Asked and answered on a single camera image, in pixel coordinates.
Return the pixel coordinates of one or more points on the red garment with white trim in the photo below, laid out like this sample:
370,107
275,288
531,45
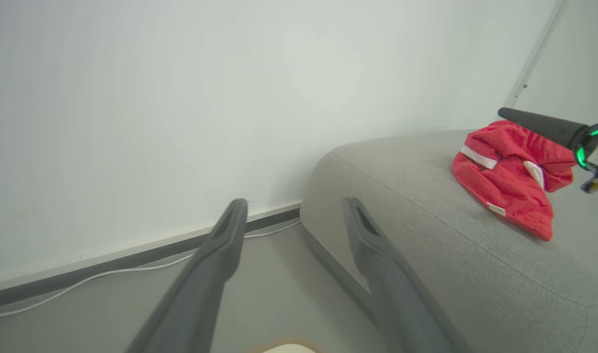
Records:
505,186

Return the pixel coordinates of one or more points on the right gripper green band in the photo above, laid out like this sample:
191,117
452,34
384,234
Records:
595,147

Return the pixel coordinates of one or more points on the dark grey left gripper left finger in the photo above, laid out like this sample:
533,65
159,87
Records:
201,294

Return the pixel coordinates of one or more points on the beige laundry basket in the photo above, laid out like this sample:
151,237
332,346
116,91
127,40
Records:
286,349

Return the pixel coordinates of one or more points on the white wall panel post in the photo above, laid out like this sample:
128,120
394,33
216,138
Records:
538,49

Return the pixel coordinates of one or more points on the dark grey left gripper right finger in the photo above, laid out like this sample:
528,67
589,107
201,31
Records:
397,304

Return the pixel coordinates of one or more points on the light grey fabric sofa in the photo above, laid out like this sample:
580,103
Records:
451,274

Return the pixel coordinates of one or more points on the dark grey and white baseboard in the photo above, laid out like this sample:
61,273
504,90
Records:
132,260

